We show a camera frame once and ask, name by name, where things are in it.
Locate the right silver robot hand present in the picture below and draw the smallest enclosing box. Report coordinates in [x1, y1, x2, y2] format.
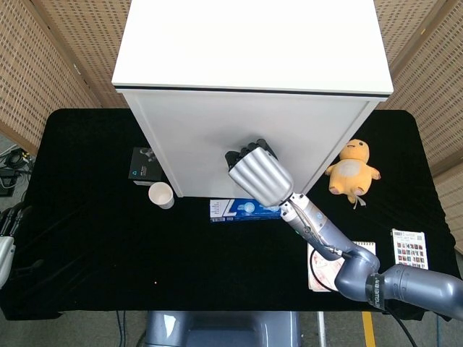
[224, 135, 294, 208]

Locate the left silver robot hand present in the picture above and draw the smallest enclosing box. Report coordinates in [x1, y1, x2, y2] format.
[0, 205, 33, 289]

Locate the blue toothpaste box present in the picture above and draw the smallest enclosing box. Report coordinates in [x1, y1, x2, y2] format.
[209, 198, 285, 223]

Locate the yellow plush toy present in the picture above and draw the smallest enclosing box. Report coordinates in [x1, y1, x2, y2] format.
[324, 138, 382, 210]

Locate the white paper cup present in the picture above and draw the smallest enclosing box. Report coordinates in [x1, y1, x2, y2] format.
[148, 181, 176, 210]

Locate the black tablecloth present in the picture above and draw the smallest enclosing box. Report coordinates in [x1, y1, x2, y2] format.
[0, 108, 461, 321]

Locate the white cabinet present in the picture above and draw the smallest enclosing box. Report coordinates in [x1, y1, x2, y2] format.
[111, 0, 394, 202]

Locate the sketch pad with red drawings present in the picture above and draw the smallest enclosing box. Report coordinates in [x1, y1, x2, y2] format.
[306, 241, 377, 293]

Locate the black product box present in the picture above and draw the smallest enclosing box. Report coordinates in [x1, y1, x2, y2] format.
[127, 146, 163, 187]

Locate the grey robot torso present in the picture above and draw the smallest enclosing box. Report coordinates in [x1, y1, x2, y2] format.
[138, 310, 303, 347]

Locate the metal table leg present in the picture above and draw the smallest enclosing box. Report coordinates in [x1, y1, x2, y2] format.
[315, 311, 327, 347]

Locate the sticker sheet booklet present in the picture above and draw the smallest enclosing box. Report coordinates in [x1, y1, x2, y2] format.
[391, 228, 430, 271]

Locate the wicker screen panel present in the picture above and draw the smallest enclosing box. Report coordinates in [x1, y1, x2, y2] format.
[373, 0, 463, 256]
[0, 0, 132, 157]

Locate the bundle of floor cables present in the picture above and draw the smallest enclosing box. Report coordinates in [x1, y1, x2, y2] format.
[0, 143, 36, 198]

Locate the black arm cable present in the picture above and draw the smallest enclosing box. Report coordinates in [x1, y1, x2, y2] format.
[307, 249, 421, 347]

